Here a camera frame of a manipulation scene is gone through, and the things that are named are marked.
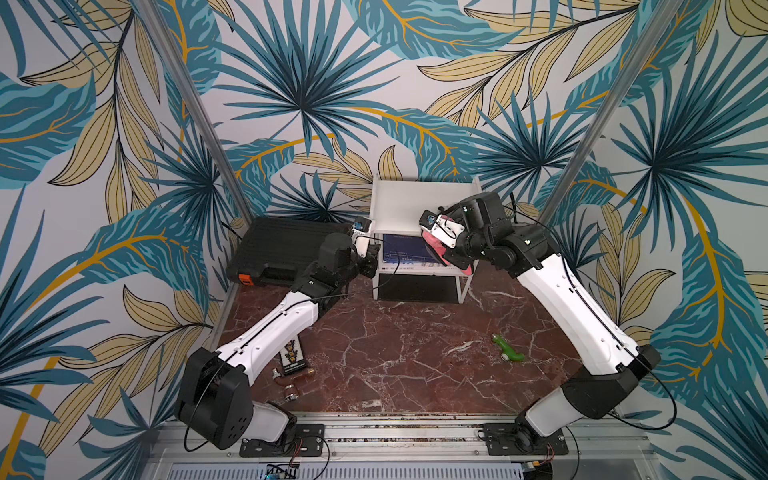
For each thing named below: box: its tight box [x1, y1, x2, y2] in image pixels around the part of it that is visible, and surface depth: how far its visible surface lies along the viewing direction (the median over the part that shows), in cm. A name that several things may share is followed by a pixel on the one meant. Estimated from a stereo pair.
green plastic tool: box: [492, 333, 525, 362], surface depth 90 cm
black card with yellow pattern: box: [279, 334, 307, 375], surface depth 87 cm
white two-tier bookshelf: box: [354, 176, 483, 304], surface depth 83 cm
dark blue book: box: [382, 234, 439, 263], surface depth 88 cm
